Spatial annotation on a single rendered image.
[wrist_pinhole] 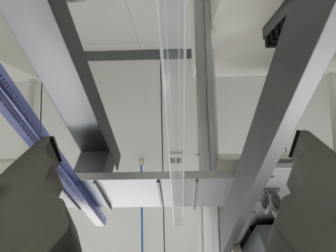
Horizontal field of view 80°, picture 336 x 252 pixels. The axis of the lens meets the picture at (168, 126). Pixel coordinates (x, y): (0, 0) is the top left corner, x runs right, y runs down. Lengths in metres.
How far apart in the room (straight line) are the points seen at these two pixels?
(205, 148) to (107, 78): 1.75
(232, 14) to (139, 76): 1.60
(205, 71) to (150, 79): 1.53
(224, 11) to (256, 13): 0.08
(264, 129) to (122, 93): 1.88
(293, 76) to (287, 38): 0.04
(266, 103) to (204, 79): 0.32
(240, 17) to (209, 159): 0.38
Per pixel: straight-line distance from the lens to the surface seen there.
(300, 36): 0.24
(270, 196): 0.40
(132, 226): 2.16
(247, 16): 0.63
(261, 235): 0.45
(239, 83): 2.19
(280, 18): 0.61
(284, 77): 0.25
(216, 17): 0.61
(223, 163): 0.69
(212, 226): 0.59
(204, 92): 0.56
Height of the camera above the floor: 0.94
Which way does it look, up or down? 5 degrees down
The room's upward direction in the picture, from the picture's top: 179 degrees clockwise
